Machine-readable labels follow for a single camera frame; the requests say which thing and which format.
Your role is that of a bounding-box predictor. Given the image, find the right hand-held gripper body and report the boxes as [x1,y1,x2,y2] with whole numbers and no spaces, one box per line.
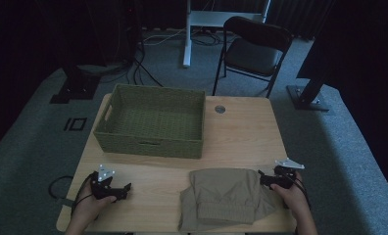
[268,158,306,190]

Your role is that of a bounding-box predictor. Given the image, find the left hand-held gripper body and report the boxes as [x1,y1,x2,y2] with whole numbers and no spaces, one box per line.
[89,164,128,201]

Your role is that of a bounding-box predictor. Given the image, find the khaki pants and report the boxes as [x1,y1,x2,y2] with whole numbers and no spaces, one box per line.
[177,167,278,233]

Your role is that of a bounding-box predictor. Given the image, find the green woven basket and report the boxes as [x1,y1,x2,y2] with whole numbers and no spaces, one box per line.
[93,83,207,160]

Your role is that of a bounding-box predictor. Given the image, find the person's right hand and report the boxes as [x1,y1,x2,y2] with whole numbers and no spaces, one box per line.
[269,171,306,213]

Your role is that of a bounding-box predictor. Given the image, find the person's left hand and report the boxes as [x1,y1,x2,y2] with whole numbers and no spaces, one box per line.
[70,187,118,230]

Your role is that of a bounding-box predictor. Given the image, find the black slanted stand with base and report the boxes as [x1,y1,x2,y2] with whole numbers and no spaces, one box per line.
[285,48,331,113]

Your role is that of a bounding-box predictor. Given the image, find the black stand with square base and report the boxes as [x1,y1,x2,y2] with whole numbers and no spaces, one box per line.
[49,63,102,105]

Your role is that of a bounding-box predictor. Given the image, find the black folding chair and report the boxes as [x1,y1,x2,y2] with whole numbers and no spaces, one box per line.
[212,16,295,99]

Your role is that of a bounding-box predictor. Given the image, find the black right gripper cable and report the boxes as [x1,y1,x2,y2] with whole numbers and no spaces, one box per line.
[288,169,312,210]

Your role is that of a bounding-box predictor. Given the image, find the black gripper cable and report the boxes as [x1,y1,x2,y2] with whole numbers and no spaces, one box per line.
[47,172,97,218]
[288,169,312,210]

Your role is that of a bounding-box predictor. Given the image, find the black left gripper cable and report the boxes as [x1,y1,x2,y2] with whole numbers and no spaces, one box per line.
[47,172,97,218]

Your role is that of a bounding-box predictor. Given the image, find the black floor cables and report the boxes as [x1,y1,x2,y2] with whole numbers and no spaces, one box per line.
[98,38,165,88]

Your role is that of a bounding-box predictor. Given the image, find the white floor cable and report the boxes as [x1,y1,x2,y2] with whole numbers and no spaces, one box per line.
[142,27,187,46]

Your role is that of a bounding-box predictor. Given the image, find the white metal desk frame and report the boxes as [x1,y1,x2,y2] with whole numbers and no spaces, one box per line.
[181,0,272,69]

